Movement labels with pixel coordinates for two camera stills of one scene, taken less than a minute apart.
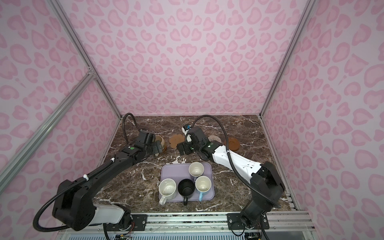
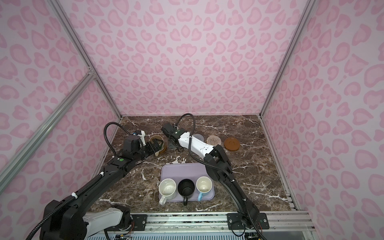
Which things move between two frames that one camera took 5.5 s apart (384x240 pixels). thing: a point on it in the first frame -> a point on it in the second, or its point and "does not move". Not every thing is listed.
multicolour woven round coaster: [214, 137] does not move
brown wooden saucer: [234, 143] does not move
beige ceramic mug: [158, 137] does not move
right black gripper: [186, 145] -> [170, 138]
